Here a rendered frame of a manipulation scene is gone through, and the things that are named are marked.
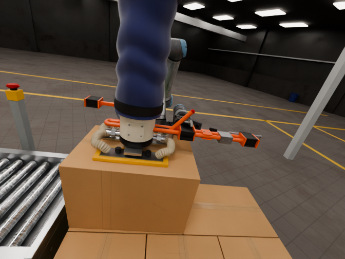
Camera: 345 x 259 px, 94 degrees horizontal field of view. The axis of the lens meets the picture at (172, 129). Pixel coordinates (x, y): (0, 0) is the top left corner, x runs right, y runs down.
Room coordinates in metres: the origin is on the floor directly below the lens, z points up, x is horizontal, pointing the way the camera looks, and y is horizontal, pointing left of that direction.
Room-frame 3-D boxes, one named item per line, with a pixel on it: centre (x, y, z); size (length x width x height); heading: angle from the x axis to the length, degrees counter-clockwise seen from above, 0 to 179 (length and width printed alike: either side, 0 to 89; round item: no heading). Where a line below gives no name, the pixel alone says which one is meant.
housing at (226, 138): (0.79, -0.28, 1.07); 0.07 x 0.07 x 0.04; 9
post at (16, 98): (1.06, 1.17, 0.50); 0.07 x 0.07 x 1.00; 9
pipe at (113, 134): (0.72, 0.18, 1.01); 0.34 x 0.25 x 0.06; 99
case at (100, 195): (0.72, 0.16, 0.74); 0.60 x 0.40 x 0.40; 98
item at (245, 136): (0.80, -0.42, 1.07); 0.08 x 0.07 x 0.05; 99
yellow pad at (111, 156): (0.63, 0.16, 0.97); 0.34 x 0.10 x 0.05; 99
